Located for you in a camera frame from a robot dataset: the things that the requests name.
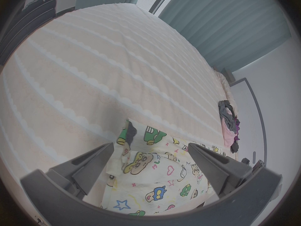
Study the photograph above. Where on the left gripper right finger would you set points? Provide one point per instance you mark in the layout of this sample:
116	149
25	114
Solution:
217	171

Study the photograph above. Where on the wide blue-green curtain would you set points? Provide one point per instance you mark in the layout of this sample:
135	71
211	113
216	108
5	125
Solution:
223	25

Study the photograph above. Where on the pale pink pillow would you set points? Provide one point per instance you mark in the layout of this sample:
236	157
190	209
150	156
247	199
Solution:
226	86

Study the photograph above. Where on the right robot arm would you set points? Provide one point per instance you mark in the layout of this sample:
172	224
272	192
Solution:
259	165

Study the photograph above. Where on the white printed pyjama top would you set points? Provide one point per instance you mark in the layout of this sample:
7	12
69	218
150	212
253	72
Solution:
160	178

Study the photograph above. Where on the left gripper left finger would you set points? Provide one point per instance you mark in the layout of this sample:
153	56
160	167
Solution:
88	167

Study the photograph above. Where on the bed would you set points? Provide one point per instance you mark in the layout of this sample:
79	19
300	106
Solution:
105	67

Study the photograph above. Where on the pile of clothes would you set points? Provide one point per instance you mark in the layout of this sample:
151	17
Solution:
229	128

